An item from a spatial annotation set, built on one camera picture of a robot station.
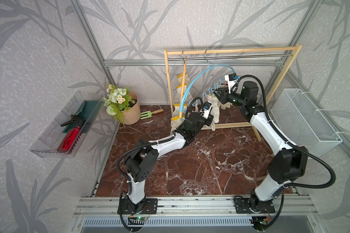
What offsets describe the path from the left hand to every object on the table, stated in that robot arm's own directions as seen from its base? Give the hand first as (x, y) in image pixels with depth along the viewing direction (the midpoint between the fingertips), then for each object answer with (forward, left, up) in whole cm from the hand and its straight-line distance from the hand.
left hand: (212, 108), depth 80 cm
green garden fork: (+21, +43, -29) cm, 56 cm away
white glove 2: (-9, +20, -1) cm, 22 cm away
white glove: (-1, -2, -1) cm, 2 cm away
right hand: (+6, 0, +9) cm, 10 cm away
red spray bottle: (-23, +63, +6) cm, 67 cm away
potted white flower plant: (+7, +53, -5) cm, 54 cm away
